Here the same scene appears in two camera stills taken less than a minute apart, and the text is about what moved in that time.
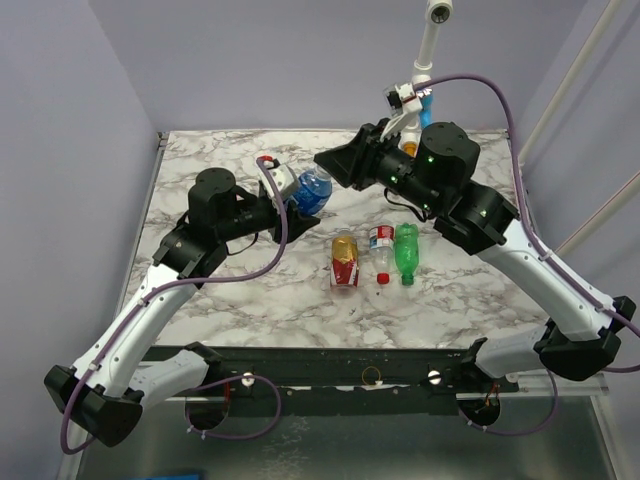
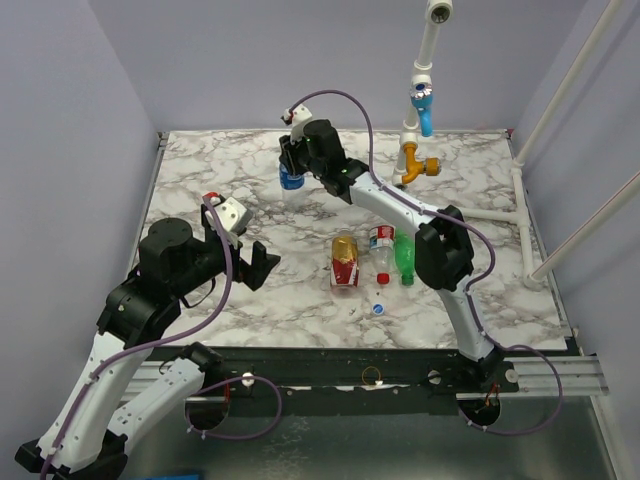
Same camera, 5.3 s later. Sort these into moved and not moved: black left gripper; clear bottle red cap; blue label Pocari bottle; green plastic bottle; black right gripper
Moved: black left gripper; black right gripper; blue label Pocari bottle
Not moved: green plastic bottle; clear bottle red cap
